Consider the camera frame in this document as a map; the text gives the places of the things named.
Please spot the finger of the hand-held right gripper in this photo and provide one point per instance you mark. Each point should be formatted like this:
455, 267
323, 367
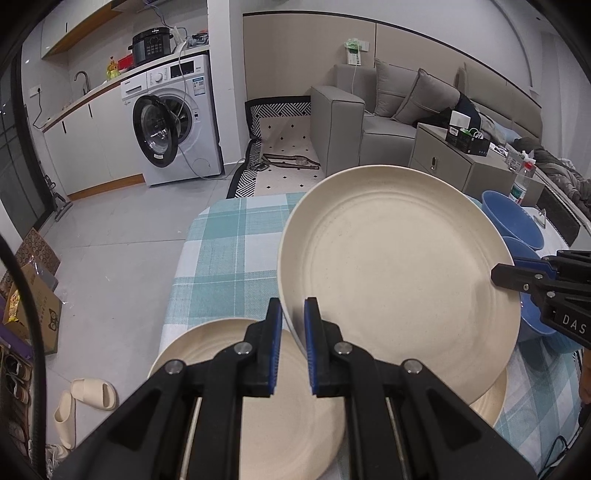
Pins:
533, 264
512, 274

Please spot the wooden shoe rack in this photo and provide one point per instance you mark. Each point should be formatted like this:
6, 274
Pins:
16, 392

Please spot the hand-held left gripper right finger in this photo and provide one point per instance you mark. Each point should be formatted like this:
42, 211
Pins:
310, 350

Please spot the white kitchen base cabinet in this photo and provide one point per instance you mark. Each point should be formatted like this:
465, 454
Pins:
92, 138

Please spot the grey floor mop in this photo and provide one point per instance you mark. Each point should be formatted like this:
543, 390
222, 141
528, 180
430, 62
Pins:
62, 210

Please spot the grey bedside cabinet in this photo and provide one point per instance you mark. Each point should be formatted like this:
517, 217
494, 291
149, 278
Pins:
438, 157

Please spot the white wall cabinet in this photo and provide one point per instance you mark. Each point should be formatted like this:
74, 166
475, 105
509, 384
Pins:
69, 27

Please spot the white side table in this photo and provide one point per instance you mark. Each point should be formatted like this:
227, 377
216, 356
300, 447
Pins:
549, 235

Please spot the black box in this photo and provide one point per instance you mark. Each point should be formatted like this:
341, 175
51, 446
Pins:
466, 143

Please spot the dark clothing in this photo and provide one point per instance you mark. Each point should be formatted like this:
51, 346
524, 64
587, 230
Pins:
468, 108

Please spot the brown wooden hanger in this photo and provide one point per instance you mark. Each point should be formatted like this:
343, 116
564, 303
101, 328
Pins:
300, 161

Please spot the patterned brown flat box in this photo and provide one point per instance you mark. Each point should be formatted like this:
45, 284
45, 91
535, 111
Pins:
37, 249

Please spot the blue bowl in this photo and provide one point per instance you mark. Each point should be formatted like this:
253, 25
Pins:
512, 217
535, 323

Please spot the black pressure cooker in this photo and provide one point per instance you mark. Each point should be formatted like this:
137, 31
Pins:
152, 46

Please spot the dark glass door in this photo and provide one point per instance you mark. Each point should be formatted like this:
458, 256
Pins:
18, 175

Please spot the red box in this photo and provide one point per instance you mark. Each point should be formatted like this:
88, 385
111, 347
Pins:
125, 62

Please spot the white wall socket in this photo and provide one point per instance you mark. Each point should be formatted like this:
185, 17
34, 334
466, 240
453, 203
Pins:
354, 55

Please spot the white washing machine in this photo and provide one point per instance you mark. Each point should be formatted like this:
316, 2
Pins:
194, 120

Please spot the black and white patterned rug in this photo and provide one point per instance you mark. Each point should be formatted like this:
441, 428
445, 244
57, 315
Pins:
281, 134

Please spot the steel faucet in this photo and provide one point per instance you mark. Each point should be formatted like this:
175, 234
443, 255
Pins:
87, 85

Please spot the teal checked tablecloth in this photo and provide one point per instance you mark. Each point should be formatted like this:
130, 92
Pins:
221, 258

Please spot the grey cushion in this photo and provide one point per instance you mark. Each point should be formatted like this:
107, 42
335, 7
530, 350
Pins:
425, 97
392, 87

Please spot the white box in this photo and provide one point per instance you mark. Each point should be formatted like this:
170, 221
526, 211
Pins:
460, 119

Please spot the clear water bottle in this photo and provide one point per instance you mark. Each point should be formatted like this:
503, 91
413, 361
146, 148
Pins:
519, 189

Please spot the grey blanket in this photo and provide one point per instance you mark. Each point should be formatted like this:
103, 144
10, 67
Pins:
568, 175

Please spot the printed cardboard box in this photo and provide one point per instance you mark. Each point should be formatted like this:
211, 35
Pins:
44, 318

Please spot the grey sofa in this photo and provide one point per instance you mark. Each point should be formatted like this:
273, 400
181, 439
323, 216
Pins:
341, 120

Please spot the beige plate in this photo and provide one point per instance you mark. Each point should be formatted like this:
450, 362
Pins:
291, 429
392, 277
494, 401

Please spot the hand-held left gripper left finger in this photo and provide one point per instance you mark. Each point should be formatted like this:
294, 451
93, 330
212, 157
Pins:
276, 341

